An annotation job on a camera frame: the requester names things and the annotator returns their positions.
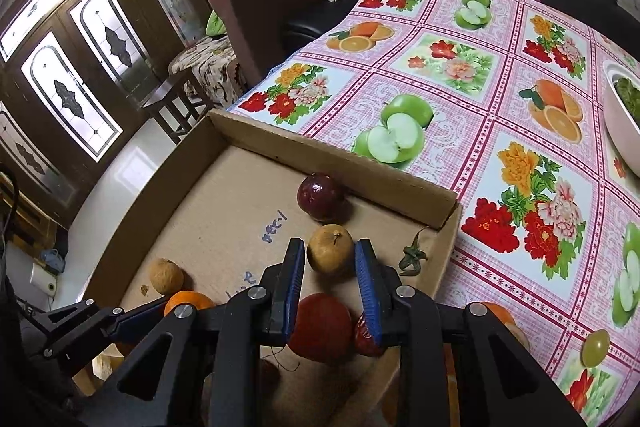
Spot cardboard box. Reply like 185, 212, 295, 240
75, 107, 463, 427

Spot dark wooden stool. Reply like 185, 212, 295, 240
142, 69, 215, 145

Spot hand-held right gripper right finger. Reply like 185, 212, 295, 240
354, 238, 588, 427

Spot white bowl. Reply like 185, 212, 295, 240
602, 60, 640, 180

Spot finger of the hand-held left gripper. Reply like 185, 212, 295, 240
27, 297, 171, 378

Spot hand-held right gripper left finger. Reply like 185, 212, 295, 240
75, 237, 307, 427

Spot white paper roll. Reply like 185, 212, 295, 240
31, 263, 57, 295

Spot green stem with leaves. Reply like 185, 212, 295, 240
398, 227, 431, 277

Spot red tomato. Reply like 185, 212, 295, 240
289, 293, 355, 363
354, 313, 386, 356

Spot dark red plum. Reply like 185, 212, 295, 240
297, 173, 346, 222

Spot green cushion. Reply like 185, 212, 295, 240
205, 9, 227, 38

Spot green leafy vegetables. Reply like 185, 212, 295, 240
614, 77, 640, 128

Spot blue cloth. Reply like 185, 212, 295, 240
40, 248, 66, 273

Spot orange mandarin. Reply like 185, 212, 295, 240
164, 290, 216, 318

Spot green grape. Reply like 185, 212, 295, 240
581, 329, 611, 368

